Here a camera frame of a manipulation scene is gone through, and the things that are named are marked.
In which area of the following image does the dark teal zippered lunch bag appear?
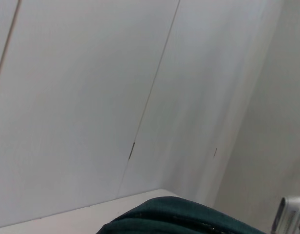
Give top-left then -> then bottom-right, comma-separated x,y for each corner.
95,196 -> 269,234

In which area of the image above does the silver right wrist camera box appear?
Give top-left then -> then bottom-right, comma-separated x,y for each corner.
271,195 -> 300,234

